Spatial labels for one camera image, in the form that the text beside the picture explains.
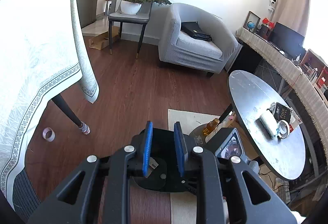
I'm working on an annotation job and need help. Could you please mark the grey armchair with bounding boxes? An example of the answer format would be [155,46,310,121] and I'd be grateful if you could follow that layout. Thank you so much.
[158,3,238,74]

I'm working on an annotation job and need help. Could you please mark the black printed box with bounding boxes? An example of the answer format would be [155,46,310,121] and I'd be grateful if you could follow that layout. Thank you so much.
[272,102,292,124]

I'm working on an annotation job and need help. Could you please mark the beige fringed desk cloth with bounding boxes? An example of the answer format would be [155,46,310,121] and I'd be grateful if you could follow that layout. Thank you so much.
[236,27,328,154]

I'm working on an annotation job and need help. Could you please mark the potted green bonsai plant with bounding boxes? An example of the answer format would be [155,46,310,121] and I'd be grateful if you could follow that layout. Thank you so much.
[120,0,171,15]

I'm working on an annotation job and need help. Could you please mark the black bag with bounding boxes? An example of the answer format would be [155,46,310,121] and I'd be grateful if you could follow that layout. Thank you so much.
[181,22,212,42]

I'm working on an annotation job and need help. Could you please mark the patterned green tablecloth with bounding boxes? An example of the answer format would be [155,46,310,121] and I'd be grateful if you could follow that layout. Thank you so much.
[0,0,100,196]

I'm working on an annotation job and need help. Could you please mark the small blue globe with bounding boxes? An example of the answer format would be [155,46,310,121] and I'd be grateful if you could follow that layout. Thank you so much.
[247,21,256,32]

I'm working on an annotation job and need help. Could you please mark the blue white wipes packet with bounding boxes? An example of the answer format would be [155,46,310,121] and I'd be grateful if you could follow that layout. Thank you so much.
[259,110,279,139]

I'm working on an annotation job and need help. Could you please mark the white security camera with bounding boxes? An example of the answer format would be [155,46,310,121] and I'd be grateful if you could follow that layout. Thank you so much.
[269,0,277,12]

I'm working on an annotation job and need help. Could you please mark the white tape roll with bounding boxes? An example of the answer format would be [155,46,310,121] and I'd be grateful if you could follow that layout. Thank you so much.
[277,120,290,139]

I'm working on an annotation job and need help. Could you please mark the black trash bin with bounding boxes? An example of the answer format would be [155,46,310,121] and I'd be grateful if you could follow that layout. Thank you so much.
[130,128,244,193]

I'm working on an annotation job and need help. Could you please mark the framed picture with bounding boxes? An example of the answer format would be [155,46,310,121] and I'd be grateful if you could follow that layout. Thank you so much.
[243,11,261,33]

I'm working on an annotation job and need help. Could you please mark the amber glass bottle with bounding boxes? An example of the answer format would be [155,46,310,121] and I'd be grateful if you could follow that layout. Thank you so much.
[203,118,220,136]

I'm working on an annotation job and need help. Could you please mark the flat cardboard box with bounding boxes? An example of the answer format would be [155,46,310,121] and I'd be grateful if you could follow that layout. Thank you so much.
[88,26,120,50]

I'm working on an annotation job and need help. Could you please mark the black computer monitor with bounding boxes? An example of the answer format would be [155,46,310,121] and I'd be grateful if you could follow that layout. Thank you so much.
[269,22,306,59]

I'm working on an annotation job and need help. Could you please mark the grey dining chair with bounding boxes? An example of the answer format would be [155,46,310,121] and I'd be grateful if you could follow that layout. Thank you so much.
[107,0,152,59]

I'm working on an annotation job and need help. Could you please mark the black table leg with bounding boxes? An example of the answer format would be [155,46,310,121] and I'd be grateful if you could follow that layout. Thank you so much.
[52,94,91,135]

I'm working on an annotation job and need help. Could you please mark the beige curtain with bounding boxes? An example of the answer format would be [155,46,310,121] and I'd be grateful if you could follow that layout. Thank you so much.
[272,0,310,36]

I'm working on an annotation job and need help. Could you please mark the tape roll on floor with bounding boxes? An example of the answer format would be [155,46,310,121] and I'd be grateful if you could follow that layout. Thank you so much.
[42,127,56,142]

